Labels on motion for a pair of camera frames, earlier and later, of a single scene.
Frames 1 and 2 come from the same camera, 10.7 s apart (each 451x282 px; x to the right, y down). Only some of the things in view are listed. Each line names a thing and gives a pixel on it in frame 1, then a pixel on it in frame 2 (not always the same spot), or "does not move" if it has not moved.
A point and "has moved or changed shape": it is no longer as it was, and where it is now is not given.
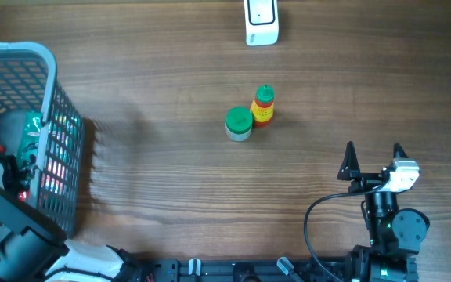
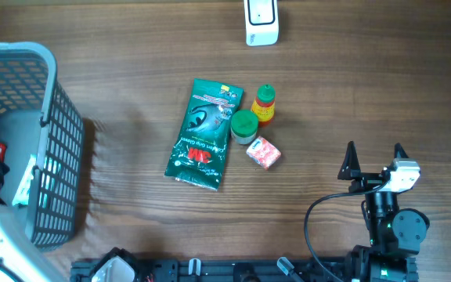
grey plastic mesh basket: [19, 77] does not move
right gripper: [350, 169] does not move
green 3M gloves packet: [29, 146] → [197, 153]
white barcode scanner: [261, 23] does not move
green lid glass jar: [239, 121] has moved or changed shape
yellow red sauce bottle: [262, 106] does not move
